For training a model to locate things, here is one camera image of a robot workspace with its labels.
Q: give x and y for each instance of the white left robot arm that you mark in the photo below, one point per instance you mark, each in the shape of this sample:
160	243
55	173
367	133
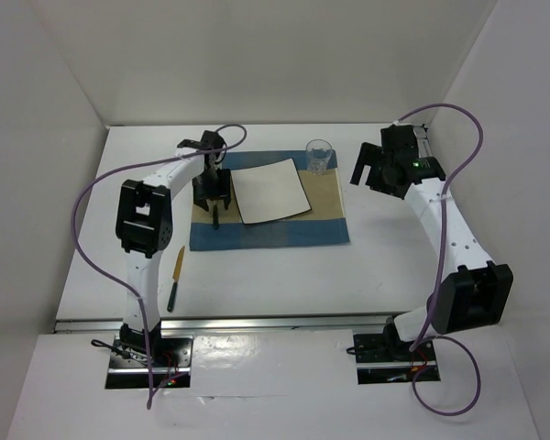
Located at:
144	226

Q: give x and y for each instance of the gold knife green handle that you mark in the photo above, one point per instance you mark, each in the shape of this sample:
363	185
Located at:
175	280

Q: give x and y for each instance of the gold fork green handle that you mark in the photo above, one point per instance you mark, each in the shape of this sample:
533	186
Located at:
215	216

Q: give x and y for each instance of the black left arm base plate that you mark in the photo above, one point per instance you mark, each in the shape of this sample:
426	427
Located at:
127	368

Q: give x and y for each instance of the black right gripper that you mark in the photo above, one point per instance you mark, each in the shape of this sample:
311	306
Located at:
368	155

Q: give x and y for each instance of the clear plastic cup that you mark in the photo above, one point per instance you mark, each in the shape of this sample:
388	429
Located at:
318	154

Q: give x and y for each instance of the white square plate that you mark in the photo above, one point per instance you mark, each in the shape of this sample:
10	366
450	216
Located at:
269	193

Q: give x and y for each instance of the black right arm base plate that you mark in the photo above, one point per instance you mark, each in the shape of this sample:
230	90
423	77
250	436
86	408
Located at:
379	363

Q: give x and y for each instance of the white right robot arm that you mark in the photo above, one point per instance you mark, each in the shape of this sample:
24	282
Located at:
473	289

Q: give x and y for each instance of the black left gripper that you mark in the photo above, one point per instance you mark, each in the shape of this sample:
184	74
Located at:
222	191

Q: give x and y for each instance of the blue beige striped placemat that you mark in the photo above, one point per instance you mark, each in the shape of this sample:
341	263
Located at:
324	225

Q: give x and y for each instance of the aluminium front rail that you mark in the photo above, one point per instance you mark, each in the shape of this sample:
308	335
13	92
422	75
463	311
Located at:
232	324

